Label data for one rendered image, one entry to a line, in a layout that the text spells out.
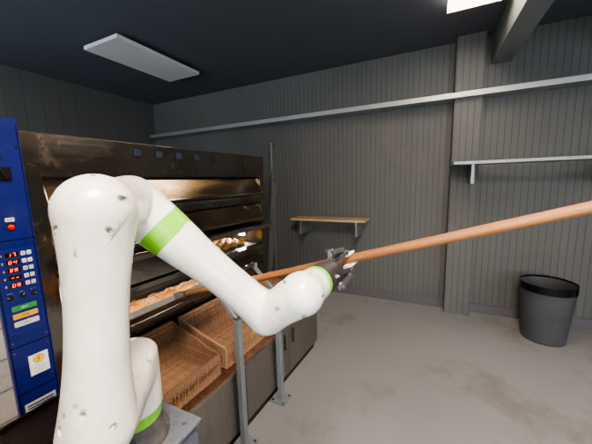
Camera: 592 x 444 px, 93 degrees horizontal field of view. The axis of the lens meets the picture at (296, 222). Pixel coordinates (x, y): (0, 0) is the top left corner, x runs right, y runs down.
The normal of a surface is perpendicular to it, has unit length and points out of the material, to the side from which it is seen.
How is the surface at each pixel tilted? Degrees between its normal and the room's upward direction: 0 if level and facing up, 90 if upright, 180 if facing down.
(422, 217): 90
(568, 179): 90
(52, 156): 90
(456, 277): 90
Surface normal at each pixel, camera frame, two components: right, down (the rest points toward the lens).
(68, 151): 0.87, 0.04
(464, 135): -0.42, 0.14
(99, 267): 0.59, 0.22
